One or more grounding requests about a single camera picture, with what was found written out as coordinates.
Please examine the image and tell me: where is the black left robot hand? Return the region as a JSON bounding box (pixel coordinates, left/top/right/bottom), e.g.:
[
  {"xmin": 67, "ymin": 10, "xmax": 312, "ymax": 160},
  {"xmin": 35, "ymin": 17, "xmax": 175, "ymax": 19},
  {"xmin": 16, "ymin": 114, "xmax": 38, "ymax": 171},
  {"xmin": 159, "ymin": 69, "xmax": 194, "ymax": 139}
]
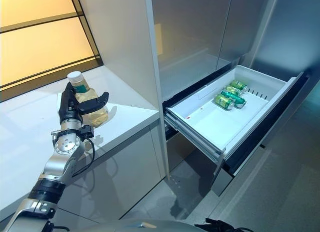
[{"xmin": 58, "ymin": 82, "xmax": 110, "ymax": 125}]

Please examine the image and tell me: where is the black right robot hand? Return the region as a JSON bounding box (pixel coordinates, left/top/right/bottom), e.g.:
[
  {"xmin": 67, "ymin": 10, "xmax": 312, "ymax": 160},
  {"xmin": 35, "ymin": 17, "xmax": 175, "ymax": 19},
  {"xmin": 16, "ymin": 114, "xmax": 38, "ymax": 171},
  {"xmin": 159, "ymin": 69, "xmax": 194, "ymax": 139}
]
[{"xmin": 194, "ymin": 218, "xmax": 237, "ymax": 232}]

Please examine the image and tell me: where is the beige drink bottle white cap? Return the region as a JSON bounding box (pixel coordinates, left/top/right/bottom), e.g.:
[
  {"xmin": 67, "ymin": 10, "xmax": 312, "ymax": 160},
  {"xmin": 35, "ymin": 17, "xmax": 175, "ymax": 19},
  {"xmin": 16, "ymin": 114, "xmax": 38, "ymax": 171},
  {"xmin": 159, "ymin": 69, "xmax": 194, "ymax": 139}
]
[{"xmin": 66, "ymin": 71, "xmax": 111, "ymax": 128}]

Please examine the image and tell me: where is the fridge drawer with white bin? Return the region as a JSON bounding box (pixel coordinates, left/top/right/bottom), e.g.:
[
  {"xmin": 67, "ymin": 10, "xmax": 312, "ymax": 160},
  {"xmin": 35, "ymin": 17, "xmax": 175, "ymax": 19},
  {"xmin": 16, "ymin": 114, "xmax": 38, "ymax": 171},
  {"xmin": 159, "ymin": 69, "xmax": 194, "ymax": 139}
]
[{"xmin": 162, "ymin": 64, "xmax": 311, "ymax": 178}]

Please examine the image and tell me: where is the lowest steel fridge drawer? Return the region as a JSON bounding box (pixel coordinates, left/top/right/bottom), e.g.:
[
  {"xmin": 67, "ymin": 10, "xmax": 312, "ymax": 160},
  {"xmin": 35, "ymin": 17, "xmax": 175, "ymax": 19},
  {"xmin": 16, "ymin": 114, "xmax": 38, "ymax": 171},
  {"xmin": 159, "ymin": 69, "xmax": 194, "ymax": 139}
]
[{"xmin": 166, "ymin": 132, "xmax": 237, "ymax": 197}]

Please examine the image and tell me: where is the stainless steel fridge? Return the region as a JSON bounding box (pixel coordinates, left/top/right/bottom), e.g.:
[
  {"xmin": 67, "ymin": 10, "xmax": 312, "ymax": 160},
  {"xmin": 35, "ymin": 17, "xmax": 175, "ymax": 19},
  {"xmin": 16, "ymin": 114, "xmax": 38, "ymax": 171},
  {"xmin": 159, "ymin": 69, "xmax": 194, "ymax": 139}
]
[{"xmin": 149, "ymin": 0, "xmax": 311, "ymax": 197}]

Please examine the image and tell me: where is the wide steel fridge door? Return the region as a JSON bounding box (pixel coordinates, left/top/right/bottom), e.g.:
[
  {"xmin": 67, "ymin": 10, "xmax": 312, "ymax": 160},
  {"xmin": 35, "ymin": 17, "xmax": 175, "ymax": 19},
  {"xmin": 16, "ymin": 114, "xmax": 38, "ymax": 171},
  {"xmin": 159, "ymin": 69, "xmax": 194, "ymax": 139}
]
[{"xmin": 151, "ymin": 0, "xmax": 235, "ymax": 102}]

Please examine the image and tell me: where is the narrow steel fridge door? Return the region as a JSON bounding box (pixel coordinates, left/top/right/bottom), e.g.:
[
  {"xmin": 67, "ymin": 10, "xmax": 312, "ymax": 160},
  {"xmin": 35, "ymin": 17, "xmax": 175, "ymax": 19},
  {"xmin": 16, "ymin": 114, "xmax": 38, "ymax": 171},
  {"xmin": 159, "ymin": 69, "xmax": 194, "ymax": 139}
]
[{"xmin": 216, "ymin": 0, "xmax": 280, "ymax": 68}]

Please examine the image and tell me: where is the grey robot torso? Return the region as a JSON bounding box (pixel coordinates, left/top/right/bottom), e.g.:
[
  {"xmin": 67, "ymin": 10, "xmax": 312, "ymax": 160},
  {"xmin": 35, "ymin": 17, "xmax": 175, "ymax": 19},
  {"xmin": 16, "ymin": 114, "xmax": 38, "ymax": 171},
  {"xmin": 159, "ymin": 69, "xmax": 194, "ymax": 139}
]
[{"xmin": 53, "ymin": 218, "xmax": 208, "ymax": 232}]

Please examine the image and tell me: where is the white kitchen counter cabinet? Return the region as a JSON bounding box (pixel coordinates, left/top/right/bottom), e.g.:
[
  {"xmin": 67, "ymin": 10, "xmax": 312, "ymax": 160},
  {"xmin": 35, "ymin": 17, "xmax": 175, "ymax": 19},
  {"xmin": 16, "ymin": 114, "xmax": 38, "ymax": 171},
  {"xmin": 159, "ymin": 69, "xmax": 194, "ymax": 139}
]
[{"xmin": 0, "ymin": 64, "xmax": 167, "ymax": 232}]

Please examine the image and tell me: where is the white tall partition panel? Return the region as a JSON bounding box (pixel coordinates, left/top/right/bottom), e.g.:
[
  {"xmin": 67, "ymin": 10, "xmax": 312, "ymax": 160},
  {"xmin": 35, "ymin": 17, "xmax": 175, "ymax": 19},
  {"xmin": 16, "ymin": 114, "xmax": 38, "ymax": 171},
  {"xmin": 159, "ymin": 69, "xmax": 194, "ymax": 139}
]
[{"xmin": 74, "ymin": 0, "xmax": 171, "ymax": 181}]

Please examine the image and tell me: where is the light green drink can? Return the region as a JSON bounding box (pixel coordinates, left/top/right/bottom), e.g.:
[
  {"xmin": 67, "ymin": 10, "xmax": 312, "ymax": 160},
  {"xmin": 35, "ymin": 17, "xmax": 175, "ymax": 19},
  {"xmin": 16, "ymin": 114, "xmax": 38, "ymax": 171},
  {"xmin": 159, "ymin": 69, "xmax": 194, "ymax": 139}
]
[
  {"xmin": 229, "ymin": 79, "xmax": 250, "ymax": 93},
  {"xmin": 221, "ymin": 85, "xmax": 243, "ymax": 98},
  {"xmin": 213, "ymin": 93, "xmax": 236, "ymax": 110}
]

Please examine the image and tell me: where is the dark green drink can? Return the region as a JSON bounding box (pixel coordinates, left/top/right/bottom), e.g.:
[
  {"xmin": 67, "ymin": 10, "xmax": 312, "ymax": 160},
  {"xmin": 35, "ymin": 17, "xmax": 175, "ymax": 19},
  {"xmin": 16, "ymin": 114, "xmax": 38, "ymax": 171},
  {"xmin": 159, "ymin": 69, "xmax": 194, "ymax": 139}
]
[{"xmin": 233, "ymin": 96, "xmax": 248, "ymax": 110}]

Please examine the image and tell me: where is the grey tall cabinet panel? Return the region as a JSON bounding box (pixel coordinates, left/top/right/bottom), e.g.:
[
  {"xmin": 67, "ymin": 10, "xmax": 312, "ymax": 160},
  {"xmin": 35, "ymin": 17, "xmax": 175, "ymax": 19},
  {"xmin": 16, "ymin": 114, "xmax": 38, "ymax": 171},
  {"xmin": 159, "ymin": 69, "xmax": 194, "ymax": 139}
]
[{"xmin": 238, "ymin": 0, "xmax": 320, "ymax": 146}]

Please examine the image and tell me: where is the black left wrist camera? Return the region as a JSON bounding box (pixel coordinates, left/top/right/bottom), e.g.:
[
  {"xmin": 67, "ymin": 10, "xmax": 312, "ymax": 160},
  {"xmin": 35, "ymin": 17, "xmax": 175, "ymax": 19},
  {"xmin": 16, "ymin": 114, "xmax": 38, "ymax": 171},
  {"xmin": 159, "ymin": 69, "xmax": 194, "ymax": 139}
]
[{"xmin": 79, "ymin": 125, "xmax": 95, "ymax": 139}]

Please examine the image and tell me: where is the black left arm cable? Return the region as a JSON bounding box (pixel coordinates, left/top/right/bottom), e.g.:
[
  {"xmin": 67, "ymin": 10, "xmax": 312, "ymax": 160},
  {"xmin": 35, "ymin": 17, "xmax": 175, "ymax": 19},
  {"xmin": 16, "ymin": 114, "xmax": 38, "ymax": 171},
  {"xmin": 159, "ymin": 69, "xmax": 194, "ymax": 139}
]
[{"xmin": 71, "ymin": 137, "xmax": 97, "ymax": 178}]

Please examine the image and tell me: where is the orange lit window dark frame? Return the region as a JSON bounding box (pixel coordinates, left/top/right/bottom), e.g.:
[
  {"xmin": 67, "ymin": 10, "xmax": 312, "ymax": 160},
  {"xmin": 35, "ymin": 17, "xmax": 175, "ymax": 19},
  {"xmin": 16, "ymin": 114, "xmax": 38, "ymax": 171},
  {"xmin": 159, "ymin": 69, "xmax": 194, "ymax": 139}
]
[{"xmin": 0, "ymin": 0, "xmax": 105, "ymax": 103}]

